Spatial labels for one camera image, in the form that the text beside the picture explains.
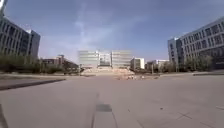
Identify trees by office building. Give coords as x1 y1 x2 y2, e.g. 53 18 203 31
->
146 54 214 74

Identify low brown building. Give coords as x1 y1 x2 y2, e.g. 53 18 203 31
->
40 54 80 72

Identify pale glass building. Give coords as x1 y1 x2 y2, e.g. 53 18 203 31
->
77 49 133 70

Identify low pale building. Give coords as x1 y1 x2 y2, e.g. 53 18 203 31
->
146 59 170 71

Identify large grey gridded building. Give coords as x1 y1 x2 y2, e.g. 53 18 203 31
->
0 15 42 64

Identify grey paved plaza ground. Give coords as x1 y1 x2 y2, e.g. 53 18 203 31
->
0 73 224 128

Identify wide pale stairway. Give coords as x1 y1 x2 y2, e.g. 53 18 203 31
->
80 67 135 77

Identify long grey office building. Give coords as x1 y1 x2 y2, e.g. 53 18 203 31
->
167 16 224 70

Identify row of green trees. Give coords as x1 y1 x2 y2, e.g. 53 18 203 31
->
0 53 79 75

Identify dark raised kerb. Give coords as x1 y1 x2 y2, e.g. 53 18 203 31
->
0 78 67 92

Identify reddish side path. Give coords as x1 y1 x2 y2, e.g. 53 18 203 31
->
0 77 64 89

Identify small white building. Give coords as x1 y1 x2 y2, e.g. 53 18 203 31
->
130 57 146 71

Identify grass strip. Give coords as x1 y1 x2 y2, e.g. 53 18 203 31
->
0 72 79 81

